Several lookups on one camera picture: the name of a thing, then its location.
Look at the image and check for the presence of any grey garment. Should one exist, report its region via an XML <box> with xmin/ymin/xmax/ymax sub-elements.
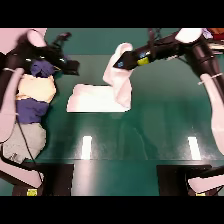
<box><xmin>1</xmin><ymin>122</ymin><xmax>48</xmax><ymax>165</ymax></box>

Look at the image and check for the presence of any black cable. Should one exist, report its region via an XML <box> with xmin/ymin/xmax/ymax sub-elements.
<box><xmin>15</xmin><ymin>120</ymin><xmax>44</xmax><ymax>184</ymax></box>

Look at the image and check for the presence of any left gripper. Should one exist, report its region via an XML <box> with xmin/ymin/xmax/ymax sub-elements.
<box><xmin>54</xmin><ymin>54</ymin><xmax>81</xmax><ymax>77</ymax></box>

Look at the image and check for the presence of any heap of clothes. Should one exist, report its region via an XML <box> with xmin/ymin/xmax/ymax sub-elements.
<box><xmin>202</xmin><ymin>27</ymin><xmax>224</xmax><ymax>55</ymax></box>

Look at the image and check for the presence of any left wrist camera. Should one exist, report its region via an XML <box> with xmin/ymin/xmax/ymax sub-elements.
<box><xmin>52</xmin><ymin>31</ymin><xmax>73</xmax><ymax>48</ymax></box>

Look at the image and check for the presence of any cream garment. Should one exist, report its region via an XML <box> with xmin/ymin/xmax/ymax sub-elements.
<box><xmin>15</xmin><ymin>73</ymin><xmax>57</xmax><ymax>105</ymax></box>

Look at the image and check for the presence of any white garment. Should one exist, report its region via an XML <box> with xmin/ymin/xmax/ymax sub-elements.
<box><xmin>66</xmin><ymin>42</ymin><xmax>135</xmax><ymax>114</ymax></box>

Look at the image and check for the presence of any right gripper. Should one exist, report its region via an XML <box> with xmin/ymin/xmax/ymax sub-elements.
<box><xmin>131</xmin><ymin>43</ymin><xmax>158</xmax><ymax>68</ymax></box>

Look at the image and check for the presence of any purple garment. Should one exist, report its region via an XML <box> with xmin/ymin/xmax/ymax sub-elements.
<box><xmin>15</xmin><ymin>97</ymin><xmax>51</xmax><ymax>125</ymax></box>
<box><xmin>29</xmin><ymin>59</ymin><xmax>57</xmax><ymax>79</ymax></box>

